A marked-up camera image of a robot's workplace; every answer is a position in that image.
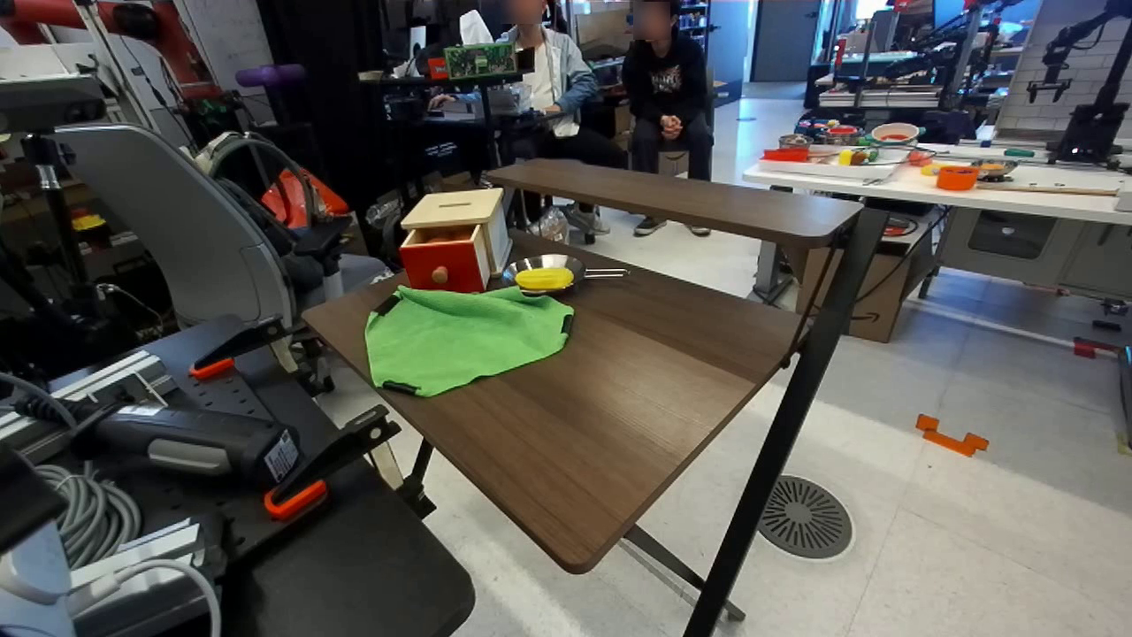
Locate yellow corn cob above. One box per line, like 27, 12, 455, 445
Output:
515, 264, 575, 292

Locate small black background robot arm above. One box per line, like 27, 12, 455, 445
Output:
1026, 0, 1132, 165

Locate small black pan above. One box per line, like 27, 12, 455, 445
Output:
513, 250, 625, 292

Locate wooden box with red drawer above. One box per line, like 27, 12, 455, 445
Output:
399, 186, 513, 290

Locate green cloth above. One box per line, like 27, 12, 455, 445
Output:
363, 287, 573, 396

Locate seated person in white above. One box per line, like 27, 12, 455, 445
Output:
503, 0, 625, 165

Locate dark wooden raised shelf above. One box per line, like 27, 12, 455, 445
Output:
489, 158, 859, 244

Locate seated person in black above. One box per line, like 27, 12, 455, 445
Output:
623, 0, 713, 180

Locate black clamp with orange tip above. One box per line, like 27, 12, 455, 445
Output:
263, 407, 399, 524

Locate round floor drain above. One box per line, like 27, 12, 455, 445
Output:
757, 476, 852, 559

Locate cardboard box under table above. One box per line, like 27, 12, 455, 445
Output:
800, 248, 931, 344

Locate orange floor marker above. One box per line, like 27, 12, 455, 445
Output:
917, 415, 990, 456

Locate orange bowl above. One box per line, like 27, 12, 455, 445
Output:
936, 165, 981, 190

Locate white background table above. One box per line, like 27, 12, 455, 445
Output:
743, 140, 1132, 226

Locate black metal table frame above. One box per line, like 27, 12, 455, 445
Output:
619, 210, 892, 637

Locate grey cable bundle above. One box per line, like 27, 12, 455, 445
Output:
32, 456, 144, 571

